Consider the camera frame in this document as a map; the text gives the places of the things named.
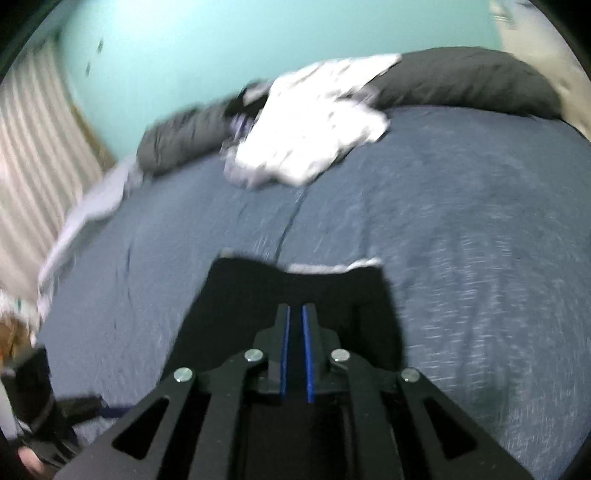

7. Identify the light grey silky blanket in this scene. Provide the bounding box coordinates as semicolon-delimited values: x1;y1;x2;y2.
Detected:
37;156;143;320

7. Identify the pile of white clothes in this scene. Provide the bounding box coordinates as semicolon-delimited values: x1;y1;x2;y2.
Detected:
221;53;402;188

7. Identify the black sweater with white trim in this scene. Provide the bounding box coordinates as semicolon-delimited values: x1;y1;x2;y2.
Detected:
158;250;408;480

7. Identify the dark grey rolled duvet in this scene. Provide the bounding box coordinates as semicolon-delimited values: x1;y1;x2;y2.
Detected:
136;47;562;175

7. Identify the person's left hand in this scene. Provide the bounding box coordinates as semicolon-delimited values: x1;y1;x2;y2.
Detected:
18;447;56;480

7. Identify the blue-grey bed sheet mattress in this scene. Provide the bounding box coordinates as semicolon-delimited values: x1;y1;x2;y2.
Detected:
40;107;590;479

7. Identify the striped curtain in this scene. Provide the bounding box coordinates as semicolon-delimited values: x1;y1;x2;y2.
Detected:
1;38;113;301

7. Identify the cream tufted headboard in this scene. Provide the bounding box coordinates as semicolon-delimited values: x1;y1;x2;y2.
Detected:
489;1;590;137

